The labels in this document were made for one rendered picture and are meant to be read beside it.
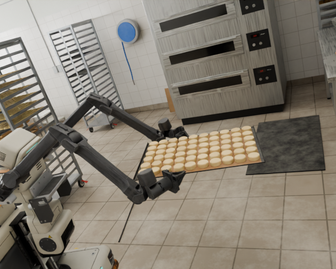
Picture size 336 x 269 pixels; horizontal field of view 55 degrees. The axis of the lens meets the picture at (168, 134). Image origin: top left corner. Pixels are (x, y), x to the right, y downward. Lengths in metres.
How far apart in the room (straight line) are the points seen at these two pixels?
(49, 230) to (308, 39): 4.31
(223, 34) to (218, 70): 0.46
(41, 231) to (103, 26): 4.52
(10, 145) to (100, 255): 1.04
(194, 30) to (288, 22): 1.50
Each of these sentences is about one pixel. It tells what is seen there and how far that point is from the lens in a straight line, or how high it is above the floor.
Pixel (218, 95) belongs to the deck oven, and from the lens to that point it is 4.50.
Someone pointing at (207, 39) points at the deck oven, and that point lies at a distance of 4.32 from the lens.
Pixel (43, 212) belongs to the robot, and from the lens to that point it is 1.93.
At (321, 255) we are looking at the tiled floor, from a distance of 2.40.
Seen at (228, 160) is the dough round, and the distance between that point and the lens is 1.48.
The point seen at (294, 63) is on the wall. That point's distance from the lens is 5.32.
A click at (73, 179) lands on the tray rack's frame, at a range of 4.07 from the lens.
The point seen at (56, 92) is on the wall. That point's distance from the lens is 7.08.
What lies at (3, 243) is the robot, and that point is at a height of 0.76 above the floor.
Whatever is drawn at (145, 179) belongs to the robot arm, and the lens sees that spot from 1.38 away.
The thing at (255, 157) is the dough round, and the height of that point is 0.99.
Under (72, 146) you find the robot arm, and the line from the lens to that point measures 1.43.
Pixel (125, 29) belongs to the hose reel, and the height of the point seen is 1.49.
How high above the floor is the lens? 1.70
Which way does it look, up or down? 21 degrees down
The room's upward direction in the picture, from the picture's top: 18 degrees counter-clockwise
